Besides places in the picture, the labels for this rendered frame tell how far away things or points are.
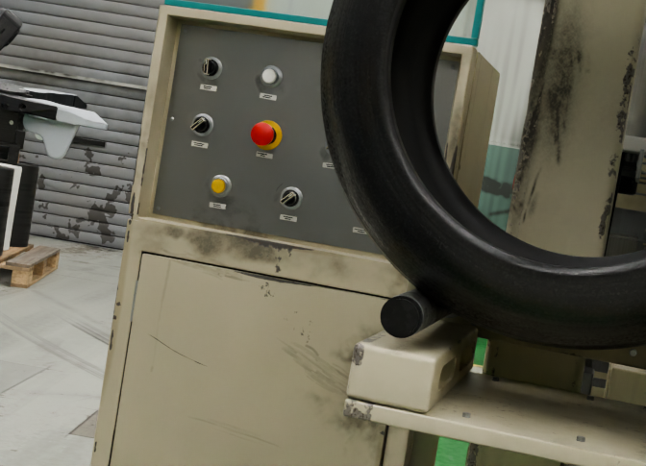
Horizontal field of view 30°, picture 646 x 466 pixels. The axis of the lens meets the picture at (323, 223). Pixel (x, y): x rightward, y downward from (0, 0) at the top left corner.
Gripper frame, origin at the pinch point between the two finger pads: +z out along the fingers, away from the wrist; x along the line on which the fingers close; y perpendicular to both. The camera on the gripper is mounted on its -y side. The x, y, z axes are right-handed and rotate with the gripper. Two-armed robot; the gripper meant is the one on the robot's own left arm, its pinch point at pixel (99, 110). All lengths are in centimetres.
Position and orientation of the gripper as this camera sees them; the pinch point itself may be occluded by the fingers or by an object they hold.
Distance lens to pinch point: 142.2
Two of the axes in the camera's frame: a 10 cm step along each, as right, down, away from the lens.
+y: -2.1, 9.6, 1.8
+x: 3.4, 2.4, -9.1
